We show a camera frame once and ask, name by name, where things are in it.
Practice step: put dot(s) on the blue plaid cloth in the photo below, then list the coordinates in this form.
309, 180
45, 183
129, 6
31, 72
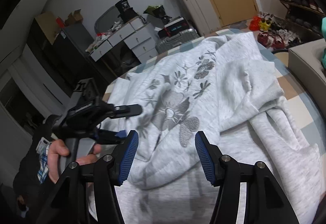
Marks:
43, 160

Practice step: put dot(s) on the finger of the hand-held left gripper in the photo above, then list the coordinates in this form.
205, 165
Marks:
109, 136
127, 110

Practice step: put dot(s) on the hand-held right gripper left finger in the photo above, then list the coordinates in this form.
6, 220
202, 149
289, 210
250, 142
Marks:
128, 157

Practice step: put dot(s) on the open cardboard box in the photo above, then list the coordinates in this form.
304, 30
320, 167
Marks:
75, 17

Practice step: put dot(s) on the dark wrapped flower bouquet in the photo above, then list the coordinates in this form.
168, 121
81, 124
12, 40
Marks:
156, 11

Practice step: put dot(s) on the checked bed sheet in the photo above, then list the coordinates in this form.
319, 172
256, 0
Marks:
300, 86

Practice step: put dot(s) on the silver suitcase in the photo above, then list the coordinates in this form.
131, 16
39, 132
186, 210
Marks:
175, 40

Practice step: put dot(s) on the orange plastic bag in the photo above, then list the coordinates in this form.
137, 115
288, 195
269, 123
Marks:
254, 22

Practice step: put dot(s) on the white drawer cabinet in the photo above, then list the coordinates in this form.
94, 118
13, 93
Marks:
141, 45

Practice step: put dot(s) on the person's left forearm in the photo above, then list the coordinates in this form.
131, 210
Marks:
25, 180

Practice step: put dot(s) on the red canister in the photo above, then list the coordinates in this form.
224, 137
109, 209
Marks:
59, 22

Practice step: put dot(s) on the dark wardrobe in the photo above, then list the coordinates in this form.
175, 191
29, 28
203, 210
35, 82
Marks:
43, 61

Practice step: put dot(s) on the person's left hand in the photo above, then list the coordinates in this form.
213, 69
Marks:
54, 155

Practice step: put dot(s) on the white suitcase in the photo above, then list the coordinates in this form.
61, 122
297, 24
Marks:
196, 10

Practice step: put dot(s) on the light grey hoodie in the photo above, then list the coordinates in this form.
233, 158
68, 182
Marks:
229, 112

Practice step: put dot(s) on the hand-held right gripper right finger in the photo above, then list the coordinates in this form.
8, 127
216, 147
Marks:
203, 160

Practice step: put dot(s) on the pile of paper clutter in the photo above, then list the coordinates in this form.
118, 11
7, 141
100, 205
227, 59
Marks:
101, 38

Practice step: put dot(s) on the white desk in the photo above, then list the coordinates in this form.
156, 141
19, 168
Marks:
119, 35

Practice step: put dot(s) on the teal hoodie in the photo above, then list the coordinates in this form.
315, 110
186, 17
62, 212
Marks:
324, 43

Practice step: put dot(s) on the black and red shoebox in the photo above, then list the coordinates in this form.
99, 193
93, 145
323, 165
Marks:
174, 27

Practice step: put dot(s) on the pile of loose shoes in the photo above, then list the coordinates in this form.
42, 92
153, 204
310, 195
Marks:
277, 35

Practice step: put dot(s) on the large cardboard box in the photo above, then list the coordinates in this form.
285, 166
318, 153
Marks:
45, 25

